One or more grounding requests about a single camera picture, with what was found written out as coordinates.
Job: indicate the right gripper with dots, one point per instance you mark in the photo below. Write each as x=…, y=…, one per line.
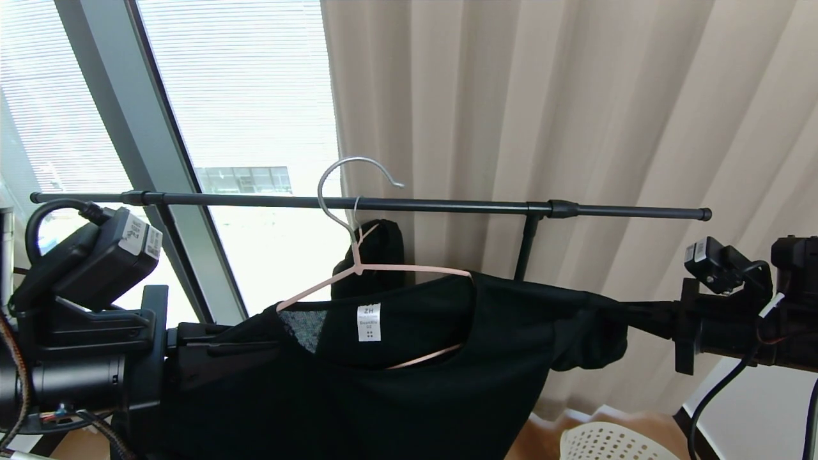
x=716, y=332

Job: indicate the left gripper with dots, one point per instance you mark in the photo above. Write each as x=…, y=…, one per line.
x=96, y=370

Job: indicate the pink clothes hanger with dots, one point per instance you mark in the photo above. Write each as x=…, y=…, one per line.
x=358, y=268
x=364, y=231

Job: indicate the black garment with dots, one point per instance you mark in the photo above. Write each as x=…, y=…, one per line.
x=415, y=396

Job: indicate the white laundry basket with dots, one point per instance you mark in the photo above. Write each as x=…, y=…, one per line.
x=607, y=444

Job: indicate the black clothes rack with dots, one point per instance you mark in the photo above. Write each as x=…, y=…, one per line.
x=447, y=205

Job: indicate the window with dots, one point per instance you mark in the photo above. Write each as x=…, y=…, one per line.
x=243, y=96

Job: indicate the beige curtain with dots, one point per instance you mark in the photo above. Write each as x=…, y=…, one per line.
x=511, y=96

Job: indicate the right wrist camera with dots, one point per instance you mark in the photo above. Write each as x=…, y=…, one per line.
x=722, y=265

